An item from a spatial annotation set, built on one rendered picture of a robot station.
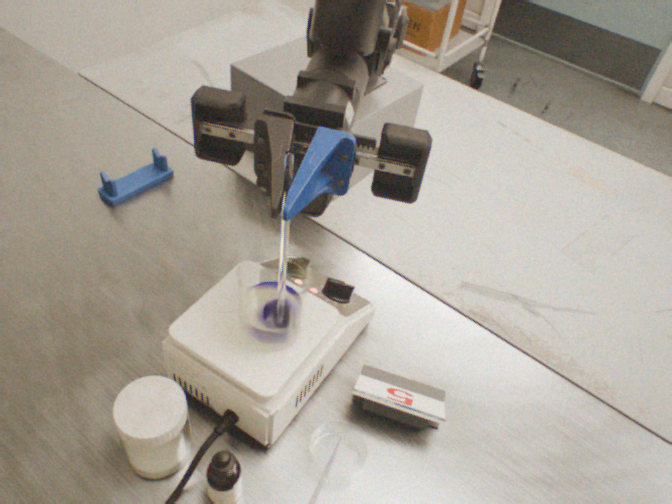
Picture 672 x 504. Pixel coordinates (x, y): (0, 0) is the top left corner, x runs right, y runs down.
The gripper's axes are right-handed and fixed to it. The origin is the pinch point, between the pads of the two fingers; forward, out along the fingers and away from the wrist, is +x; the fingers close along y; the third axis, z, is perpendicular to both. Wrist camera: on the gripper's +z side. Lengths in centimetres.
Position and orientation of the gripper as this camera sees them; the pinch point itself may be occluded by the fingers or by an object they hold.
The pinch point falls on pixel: (292, 184)
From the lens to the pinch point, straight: 43.0
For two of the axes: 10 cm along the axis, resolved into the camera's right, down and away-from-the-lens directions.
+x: -2.2, 6.9, -6.9
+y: -9.7, -2.2, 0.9
